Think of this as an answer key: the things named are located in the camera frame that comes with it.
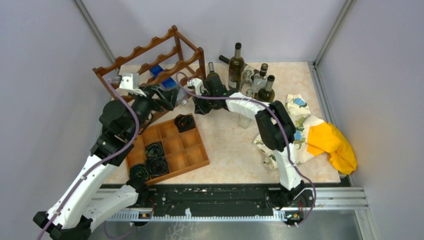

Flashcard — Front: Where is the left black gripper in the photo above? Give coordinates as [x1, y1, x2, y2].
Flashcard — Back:
[127, 83, 180, 139]

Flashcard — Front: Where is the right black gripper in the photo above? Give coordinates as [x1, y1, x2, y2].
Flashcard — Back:
[191, 89, 217, 116]

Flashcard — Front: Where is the blue square glass bottle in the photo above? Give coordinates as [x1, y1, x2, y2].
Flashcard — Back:
[149, 64, 190, 107]

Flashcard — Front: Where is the brown wooden wine rack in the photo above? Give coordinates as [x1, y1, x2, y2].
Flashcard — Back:
[92, 25, 207, 127]

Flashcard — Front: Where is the dark wine bottle beige label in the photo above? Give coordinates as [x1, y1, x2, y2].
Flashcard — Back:
[205, 62, 221, 81]

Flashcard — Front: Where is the wooden compartment tray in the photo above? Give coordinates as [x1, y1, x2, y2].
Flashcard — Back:
[126, 119, 210, 185]

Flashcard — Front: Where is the dark wine bottle grey label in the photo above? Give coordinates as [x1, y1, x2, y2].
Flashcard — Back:
[228, 42, 245, 92]

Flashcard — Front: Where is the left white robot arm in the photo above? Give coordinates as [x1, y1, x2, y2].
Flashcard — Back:
[33, 85, 179, 240]

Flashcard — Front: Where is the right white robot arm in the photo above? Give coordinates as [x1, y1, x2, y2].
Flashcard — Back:
[187, 78, 305, 206]

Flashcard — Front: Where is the clear glass bottle front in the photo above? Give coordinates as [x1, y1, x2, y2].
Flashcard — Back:
[237, 88, 254, 129]

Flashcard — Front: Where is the clear glass bottle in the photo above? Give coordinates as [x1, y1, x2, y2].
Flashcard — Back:
[239, 69, 254, 95]
[237, 88, 254, 129]

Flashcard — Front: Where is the clear glass bottle back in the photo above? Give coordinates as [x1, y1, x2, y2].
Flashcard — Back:
[239, 69, 254, 95]

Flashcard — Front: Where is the lying green wine bottle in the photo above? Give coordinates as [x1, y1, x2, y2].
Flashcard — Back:
[218, 54, 261, 78]

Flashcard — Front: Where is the dark green wine bottle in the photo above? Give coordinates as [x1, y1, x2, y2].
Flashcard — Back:
[256, 74, 275, 103]

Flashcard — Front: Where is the rolled tie orange pattern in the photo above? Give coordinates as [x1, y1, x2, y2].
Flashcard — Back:
[174, 114, 196, 133]

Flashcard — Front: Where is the rolled dark blue tie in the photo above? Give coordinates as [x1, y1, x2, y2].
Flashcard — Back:
[145, 156, 170, 178]

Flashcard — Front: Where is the rolled dark green tie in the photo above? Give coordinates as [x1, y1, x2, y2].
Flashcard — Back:
[128, 163, 150, 182]

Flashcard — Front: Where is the dinosaur print white cloth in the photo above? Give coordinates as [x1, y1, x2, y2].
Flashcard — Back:
[253, 94, 324, 170]

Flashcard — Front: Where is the yellow cloth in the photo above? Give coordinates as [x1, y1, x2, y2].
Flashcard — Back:
[306, 122, 358, 175]

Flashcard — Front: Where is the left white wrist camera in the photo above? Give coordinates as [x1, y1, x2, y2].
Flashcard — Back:
[112, 72, 147, 97]

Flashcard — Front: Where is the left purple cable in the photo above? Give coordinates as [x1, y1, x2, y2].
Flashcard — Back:
[35, 78, 141, 240]

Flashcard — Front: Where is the purple cable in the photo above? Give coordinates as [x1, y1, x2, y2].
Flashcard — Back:
[174, 72, 317, 228]
[35, 78, 141, 240]

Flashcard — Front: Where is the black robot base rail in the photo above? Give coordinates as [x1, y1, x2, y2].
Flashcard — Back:
[109, 183, 369, 227]

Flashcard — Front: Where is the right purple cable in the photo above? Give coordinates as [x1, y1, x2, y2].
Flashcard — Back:
[174, 72, 317, 228]

